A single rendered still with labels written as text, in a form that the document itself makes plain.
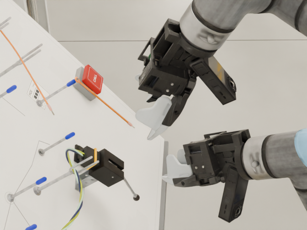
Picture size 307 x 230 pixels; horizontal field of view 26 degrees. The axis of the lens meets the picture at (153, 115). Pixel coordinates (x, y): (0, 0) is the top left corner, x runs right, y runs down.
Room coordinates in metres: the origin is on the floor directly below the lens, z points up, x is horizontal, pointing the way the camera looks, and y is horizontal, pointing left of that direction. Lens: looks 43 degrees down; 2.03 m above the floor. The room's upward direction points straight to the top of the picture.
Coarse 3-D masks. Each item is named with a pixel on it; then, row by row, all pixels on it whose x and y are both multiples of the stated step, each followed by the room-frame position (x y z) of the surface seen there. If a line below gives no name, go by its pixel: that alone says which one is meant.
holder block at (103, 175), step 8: (104, 152) 0.85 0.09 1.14; (104, 160) 0.83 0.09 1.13; (112, 160) 0.85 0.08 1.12; (120, 160) 0.86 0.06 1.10; (96, 168) 0.82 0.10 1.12; (104, 168) 0.82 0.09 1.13; (112, 168) 0.83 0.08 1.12; (120, 168) 0.85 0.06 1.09; (96, 176) 0.82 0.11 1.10; (104, 176) 0.82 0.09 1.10; (112, 176) 0.82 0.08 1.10; (120, 176) 0.83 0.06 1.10; (104, 184) 0.83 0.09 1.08; (112, 184) 0.83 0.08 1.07
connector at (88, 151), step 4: (84, 148) 0.85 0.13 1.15; (88, 148) 0.85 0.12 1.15; (84, 152) 0.84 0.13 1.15; (88, 152) 0.84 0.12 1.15; (92, 152) 0.85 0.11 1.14; (80, 156) 0.84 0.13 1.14; (84, 156) 0.83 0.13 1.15; (88, 156) 0.83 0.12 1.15; (92, 156) 0.84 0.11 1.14; (100, 156) 0.85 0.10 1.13; (80, 160) 0.83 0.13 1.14; (88, 160) 0.82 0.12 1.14; (92, 160) 0.83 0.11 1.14; (100, 160) 0.84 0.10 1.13; (84, 164) 0.82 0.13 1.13; (88, 164) 0.83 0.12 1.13; (96, 164) 0.83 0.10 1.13; (100, 164) 0.83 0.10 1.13; (92, 168) 0.83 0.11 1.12
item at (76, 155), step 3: (75, 147) 0.92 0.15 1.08; (78, 147) 0.92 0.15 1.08; (81, 147) 0.92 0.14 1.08; (75, 153) 0.90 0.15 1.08; (75, 156) 0.89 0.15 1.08; (78, 156) 0.89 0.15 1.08; (75, 159) 0.89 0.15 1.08; (78, 159) 0.89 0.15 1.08; (78, 162) 0.89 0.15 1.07; (81, 165) 0.89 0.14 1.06
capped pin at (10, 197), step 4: (40, 180) 0.71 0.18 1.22; (44, 180) 0.71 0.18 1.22; (32, 184) 0.71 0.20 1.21; (36, 184) 0.71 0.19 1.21; (24, 188) 0.72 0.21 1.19; (28, 188) 0.71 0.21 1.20; (20, 192) 0.71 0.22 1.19; (8, 196) 0.72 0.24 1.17; (12, 196) 0.71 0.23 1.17; (8, 200) 0.71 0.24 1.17; (12, 200) 0.71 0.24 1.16
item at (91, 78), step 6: (90, 66) 1.12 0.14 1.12; (84, 72) 1.10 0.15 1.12; (90, 72) 1.11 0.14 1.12; (96, 72) 1.12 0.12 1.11; (84, 78) 1.08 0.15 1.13; (90, 78) 1.09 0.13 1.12; (96, 78) 1.10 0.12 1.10; (102, 78) 1.12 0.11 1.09; (90, 84) 1.07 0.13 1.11; (96, 84) 1.08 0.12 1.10; (96, 90) 1.07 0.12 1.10
